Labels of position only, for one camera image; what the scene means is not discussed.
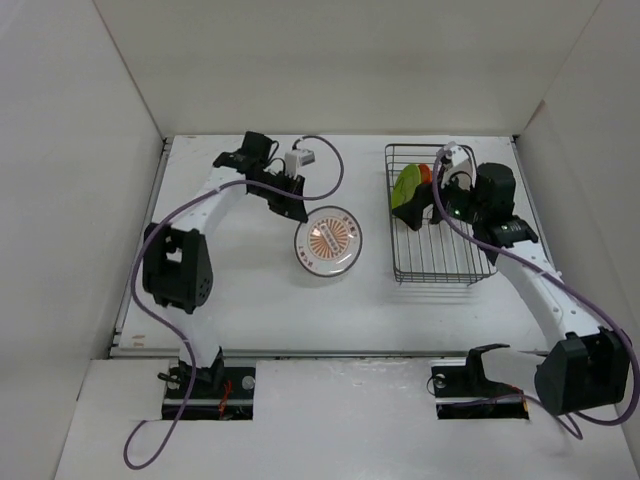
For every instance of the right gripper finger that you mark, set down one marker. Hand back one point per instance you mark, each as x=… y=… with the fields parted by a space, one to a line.
x=411 y=212
x=439 y=213

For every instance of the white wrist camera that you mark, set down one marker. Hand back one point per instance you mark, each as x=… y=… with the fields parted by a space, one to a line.
x=295 y=159
x=453 y=158

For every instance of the white plate green rim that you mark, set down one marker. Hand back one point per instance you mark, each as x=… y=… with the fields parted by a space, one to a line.
x=462 y=178

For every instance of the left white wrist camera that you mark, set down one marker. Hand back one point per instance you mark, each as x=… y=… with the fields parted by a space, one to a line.
x=295 y=159

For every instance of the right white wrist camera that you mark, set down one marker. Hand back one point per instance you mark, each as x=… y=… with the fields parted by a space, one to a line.
x=453 y=158

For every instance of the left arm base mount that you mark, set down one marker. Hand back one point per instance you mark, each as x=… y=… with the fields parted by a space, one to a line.
x=224 y=395

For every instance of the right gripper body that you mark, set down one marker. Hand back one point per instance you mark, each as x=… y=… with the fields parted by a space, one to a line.
x=457 y=203

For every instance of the white plate sunburst pattern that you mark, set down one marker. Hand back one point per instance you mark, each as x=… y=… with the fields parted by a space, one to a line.
x=329 y=244

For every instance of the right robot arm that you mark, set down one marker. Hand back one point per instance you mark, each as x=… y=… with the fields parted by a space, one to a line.
x=591 y=358

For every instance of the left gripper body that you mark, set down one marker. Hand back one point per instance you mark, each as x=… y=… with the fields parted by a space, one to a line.
x=282 y=181

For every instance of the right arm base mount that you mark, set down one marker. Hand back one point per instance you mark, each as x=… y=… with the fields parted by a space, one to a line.
x=461 y=395

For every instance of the orange plate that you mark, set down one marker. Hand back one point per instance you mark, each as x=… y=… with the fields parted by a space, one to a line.
x=425 y=174

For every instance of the grey wire dish rack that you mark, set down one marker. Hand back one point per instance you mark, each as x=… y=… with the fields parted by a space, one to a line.
x=434 y=253

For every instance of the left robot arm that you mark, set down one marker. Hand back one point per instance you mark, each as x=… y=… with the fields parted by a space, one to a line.
x=175 y=266

